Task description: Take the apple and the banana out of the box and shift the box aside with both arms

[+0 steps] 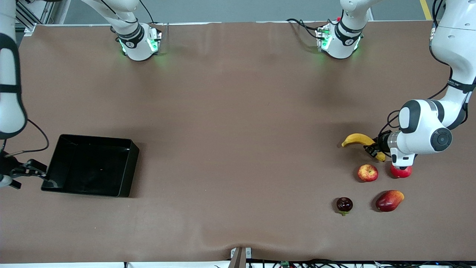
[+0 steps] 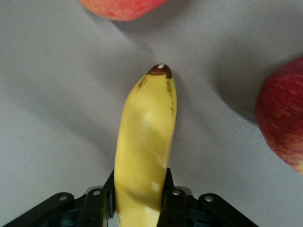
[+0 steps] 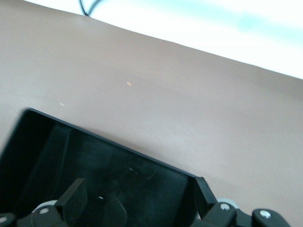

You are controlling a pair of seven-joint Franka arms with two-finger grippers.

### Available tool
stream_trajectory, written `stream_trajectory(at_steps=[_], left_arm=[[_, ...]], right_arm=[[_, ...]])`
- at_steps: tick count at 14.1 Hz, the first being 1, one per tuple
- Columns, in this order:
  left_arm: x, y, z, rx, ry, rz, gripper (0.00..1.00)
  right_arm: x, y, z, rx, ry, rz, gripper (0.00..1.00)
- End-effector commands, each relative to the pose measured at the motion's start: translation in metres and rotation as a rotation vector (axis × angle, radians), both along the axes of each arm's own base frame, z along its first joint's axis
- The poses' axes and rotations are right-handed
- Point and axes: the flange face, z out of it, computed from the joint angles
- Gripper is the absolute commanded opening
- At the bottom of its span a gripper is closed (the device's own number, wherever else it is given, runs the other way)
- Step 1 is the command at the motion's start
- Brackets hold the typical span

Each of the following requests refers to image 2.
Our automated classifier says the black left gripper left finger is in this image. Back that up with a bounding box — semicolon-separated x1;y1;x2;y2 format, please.
78;169;116;227

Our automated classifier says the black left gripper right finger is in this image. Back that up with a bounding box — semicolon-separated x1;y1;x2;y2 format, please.
157;167;190;227

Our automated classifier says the yellow banana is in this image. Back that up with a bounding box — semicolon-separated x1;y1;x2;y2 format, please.
114;63;178;227

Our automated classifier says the red yellow apple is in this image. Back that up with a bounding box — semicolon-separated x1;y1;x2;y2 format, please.
255;56;303;175

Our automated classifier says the table cover mat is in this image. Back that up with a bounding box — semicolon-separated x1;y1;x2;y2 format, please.
0;0;303;227

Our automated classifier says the red pomegranate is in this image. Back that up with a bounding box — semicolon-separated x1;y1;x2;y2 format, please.
77;0;170;22

